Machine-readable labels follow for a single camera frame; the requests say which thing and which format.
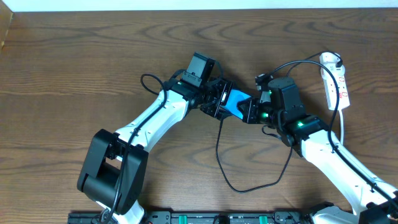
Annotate blue Galaxy smartphone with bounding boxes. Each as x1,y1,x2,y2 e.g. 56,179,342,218
221,89,251,119

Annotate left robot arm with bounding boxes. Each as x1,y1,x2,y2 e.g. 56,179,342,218
76,52,223,223

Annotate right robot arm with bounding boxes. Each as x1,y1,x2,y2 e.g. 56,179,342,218
237,78,397,223

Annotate white USB charger adapter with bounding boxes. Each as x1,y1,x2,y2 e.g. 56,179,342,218
320,52,345,77

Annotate white power strip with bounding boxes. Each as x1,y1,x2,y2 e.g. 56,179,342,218
320,68,350,110

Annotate black left camera cable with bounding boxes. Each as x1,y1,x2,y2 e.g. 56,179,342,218
101,73,167,223

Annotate black USB charging cable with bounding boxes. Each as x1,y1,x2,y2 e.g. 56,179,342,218
215,50,344,194

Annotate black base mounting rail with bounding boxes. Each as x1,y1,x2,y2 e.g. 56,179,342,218
67,210,312,224

